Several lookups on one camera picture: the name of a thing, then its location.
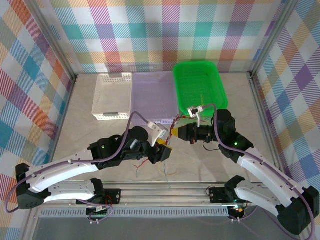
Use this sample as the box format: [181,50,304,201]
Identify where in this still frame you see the thin yellow cable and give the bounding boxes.
[163,129,176,151]

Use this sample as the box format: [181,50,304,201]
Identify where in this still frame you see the thin red cable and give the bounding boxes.
[165,116,180,152]
[174,112,188,126]

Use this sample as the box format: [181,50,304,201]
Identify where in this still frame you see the purple perforated plastic basket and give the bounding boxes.
[129,72,180,126]

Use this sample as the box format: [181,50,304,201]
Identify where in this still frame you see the green mesh plastic basket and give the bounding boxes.
[173,60,230,118]

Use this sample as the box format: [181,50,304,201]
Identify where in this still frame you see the white perforated plastic basket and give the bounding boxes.
[91,71,133,122]

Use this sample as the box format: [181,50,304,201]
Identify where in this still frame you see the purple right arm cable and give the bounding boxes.
[203,102,316,240]

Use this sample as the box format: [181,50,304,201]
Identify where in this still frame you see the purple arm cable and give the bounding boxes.
[203,102,316,240]
[5,111,151,225]

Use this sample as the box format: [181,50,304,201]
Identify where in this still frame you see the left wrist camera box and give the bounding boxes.
[146,120,168,147]

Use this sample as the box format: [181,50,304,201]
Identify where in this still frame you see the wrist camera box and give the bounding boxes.
[146,120,168,147]
[187,105,209,128]

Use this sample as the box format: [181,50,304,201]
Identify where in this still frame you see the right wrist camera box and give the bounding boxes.
[187,105,209,128]

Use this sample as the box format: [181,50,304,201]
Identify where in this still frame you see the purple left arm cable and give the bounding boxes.
[5,111,151,225]

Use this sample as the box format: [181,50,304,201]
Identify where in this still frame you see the aluminium side rail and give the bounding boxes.
[248,71,287,186]
[42,74,79,188]

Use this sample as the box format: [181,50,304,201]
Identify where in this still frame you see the aluminium mounting rail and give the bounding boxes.
[26,181,305,209]

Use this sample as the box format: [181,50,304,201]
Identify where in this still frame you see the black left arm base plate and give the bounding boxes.
[76,188,122,205]

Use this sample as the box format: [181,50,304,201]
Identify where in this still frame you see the grey slotted cable duct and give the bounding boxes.
[39,208,230,218]

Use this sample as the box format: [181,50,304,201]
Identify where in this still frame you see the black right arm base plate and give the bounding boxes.
[208,186,256,204]

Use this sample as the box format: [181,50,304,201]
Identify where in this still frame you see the aluminium frame post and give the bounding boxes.
[24,0,79,81]
[249,0,300,77]

